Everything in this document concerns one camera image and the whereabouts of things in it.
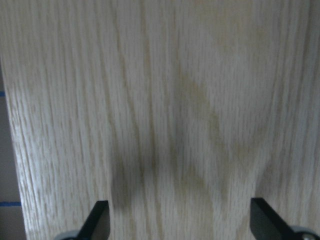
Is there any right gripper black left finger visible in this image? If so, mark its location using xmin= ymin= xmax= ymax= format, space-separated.
xmin=76 ymin=200 xmax=111 ymax=240

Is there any light wooden drawer cabinet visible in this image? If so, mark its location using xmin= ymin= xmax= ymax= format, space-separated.
xmin=0 ymin=0 xmax=320 ymax=240

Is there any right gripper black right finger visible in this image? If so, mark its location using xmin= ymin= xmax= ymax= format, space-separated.
xmin=250 ymin=197 xmax=300 ymax=240

